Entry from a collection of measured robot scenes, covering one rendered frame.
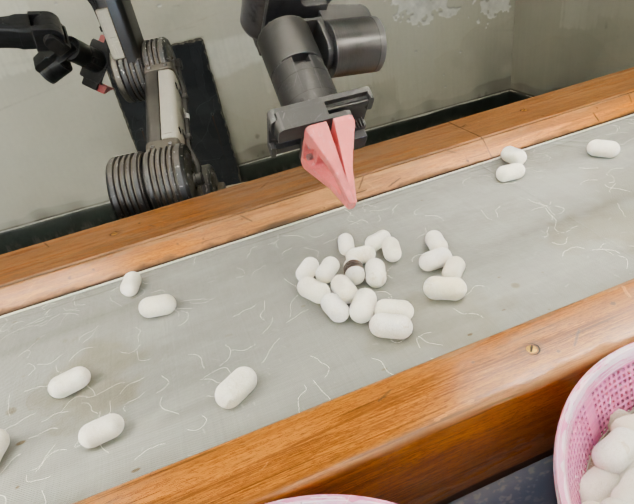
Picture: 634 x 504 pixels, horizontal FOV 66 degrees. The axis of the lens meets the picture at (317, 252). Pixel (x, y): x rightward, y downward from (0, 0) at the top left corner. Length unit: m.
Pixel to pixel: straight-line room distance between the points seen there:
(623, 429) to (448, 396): 0.11
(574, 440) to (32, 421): 0.41
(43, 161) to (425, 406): 2.39
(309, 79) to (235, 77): 2.02
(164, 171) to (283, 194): 0.23
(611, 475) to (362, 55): 0.42
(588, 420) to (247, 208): 0.43
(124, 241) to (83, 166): 1.96
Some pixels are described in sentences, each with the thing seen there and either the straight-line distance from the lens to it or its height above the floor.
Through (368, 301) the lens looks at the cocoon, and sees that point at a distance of 0.43.
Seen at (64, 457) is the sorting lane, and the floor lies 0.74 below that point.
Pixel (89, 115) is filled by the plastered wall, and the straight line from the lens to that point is 2.51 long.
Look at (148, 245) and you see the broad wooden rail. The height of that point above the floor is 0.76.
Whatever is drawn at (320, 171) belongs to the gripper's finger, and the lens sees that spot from 0.48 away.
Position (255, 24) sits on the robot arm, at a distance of 0.58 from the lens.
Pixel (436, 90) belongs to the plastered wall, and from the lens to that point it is 2.89.
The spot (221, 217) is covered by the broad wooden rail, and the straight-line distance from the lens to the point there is 0.62.
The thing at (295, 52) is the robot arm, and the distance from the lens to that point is 0.50.
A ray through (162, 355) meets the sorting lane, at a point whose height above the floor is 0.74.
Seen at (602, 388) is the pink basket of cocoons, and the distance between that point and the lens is 0.38.
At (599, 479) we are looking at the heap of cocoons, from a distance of 0.37.
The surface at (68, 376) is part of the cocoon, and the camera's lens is 0.48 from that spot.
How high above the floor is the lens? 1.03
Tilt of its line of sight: 32 degrees down
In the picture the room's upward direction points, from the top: 11 degrees counter-clockwise
